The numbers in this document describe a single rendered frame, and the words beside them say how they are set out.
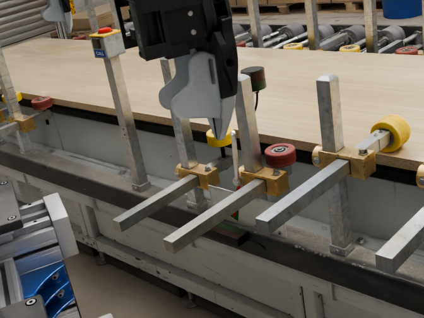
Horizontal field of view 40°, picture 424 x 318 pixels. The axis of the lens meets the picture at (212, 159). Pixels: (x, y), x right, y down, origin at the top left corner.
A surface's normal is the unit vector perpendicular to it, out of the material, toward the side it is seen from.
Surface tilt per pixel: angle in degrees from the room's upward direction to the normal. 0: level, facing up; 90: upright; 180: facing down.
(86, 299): 0
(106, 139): 90
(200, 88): 93
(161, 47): 90
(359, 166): 90
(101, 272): 0
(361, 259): 0
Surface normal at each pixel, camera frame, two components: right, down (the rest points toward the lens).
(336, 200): -0.68, 0.39
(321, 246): -0.16, -0.91
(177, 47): 0.39, 0.31
